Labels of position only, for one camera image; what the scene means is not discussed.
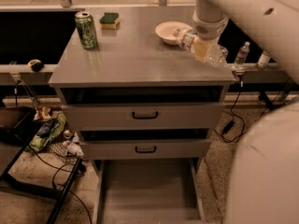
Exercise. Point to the grey bottom drawer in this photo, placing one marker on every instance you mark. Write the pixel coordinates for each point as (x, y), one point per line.
(157, 191)

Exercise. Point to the green soda can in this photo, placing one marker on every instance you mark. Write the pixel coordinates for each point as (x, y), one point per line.
(86, 29)

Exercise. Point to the grey drawer cabinet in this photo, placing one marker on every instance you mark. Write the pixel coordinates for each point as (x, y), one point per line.
(135, 57)

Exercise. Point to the grey middle drawer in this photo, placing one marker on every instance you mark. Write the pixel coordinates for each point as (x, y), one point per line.
(120, 145)

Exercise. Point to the black top drawer handle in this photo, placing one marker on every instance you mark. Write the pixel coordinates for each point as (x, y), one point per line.
(153, 115)

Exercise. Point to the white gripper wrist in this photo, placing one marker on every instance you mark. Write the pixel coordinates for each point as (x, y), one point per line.
(210, 29)

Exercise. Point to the green yellow sponge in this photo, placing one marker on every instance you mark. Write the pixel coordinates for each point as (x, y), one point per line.
(110, 20)

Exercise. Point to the black tape measure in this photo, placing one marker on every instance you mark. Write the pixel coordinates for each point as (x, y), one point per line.
(36, 65)

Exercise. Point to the water bottle on ledge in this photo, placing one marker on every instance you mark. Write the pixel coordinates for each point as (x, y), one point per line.
(241, 56)

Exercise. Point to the green snack bag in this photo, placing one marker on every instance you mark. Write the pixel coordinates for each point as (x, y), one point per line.
(48, 132)

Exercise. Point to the black table frame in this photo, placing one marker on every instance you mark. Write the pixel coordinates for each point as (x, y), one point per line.
(40, 174)

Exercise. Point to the white bowl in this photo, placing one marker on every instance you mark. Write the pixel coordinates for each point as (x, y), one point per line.
(167, 29)

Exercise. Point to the crumpled white wrapper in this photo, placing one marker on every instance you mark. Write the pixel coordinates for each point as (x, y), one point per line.
(73, 147)

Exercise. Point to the grey top drawer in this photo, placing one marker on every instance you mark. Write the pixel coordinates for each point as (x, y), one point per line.
(110, 109)

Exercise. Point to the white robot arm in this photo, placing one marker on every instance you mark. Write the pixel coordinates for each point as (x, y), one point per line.
(264, 181)

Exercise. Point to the grey drawer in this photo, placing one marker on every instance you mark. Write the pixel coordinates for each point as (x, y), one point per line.
(120, 145)
(157, 191)
(110, 109)

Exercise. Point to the black drawer handle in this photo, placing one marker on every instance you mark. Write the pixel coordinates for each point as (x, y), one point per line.
(145, 150)
(153, 115)

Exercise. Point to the black middle drawer handle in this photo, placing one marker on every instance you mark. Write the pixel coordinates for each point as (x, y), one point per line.
(145, 150)

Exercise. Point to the clear plastic water bottle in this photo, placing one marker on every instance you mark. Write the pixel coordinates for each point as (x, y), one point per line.
(217, 55)

